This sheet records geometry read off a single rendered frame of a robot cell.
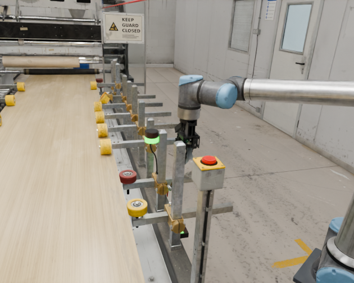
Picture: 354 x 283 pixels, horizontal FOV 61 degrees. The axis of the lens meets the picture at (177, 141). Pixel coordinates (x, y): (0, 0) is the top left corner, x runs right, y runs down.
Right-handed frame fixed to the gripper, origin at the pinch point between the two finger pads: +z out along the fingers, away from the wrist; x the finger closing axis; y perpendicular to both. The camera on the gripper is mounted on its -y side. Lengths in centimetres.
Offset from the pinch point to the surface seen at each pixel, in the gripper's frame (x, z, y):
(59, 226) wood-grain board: -51, 11, 18
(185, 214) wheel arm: -3.1, 17.7, 13.6
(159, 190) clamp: -9.4, 16.1, -4.4
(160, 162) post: -8.8, 3.4, -7.1
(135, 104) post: -8, -3, -82
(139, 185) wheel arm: -17.5, 16.4, -11.4
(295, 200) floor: 148, 101, -91
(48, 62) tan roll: -76, -6, -263
